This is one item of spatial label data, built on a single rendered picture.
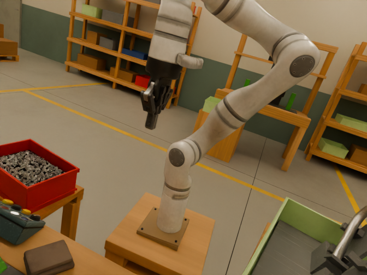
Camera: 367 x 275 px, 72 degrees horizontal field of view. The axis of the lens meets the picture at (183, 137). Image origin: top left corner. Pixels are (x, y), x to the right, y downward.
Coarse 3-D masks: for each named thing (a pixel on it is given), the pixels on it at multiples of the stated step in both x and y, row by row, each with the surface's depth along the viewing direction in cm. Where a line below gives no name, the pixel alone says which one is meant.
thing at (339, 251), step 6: (360, 210) 92; (366, 210) 90; (354, 216) 93; (360, 216) 91; (366, 216) 91; (354, 222) 91; (360, 222) 91; (348, 228) 91; (354, 228) 90; (348, 234) 89; (354, 234) 90; (342, 240) 89; (348, 240) 88; (336, 246) 89; (342, 246) 87; (336, 252) 87; (342, 252) 86
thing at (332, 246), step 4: (344, 224) 94; (340, 228) 95; (344, 228) 93; (356, 232) 90; (360, 232) 90; (364, 232) 90; (356, 236) 91; (360, 236) 89; (332, 244) 91; (328, 248) 91; (332, 248) 90; (332, 252) 89; (344, 256) 86; (344, 260) 87; (348, 260) 85
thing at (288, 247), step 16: (288, 224) 115; (272, 240) 102; (288, 240) 105; (304, 240) 107; (272, 256) 93; (288, 256) 95; (304, 256) 98; (256, 272) 84; (272, 272) 86; (288, 272) 88; (304, 272) 90
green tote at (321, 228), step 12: (288, 204) 115; (300, 204) 112; (276, 216) 98; (288, 216) 116; (300, 216) 113; (312, 216) 110; (324, 216) 108; (300, 228) 114; (312, 228) 111; (324, 228) 108; (336, 228) 105; (264, 240) 83; (324, 240) 109; (336, 240) 106; (252, 264) 72
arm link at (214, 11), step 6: (204, 0) 48; (210, 0) 48; (216, 0) 48; (222, 0) 49; (228, 0) 49; (204, 6) 52; (210, 6) 50; (216, 6) 50; (222, 6) 49; (210, 12) 52; (216, 12) 51
